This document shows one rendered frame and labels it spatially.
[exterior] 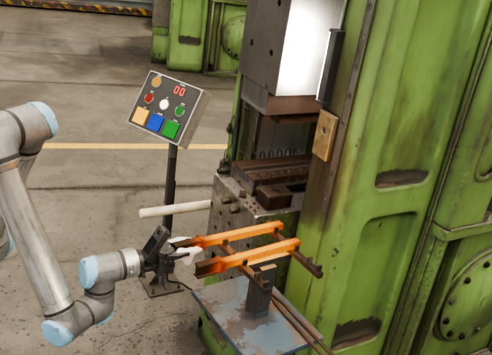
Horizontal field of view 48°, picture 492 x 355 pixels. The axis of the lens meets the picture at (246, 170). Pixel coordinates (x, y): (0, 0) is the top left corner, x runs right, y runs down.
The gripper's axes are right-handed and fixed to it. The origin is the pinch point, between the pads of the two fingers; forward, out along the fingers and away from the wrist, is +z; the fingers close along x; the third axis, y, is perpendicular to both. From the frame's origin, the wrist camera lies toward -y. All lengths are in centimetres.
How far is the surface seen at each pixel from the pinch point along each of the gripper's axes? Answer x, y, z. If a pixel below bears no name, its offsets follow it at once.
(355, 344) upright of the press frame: 13, 63, 78
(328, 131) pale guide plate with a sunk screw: -4, -33, 52
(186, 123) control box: -77, -8, 34
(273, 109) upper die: -29, -32, 45
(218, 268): 13.4, 1.5, 1.6
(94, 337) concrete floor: -69, 97, -9
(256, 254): 13.6, -0.7, 15.3
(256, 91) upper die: -37, -36, 42
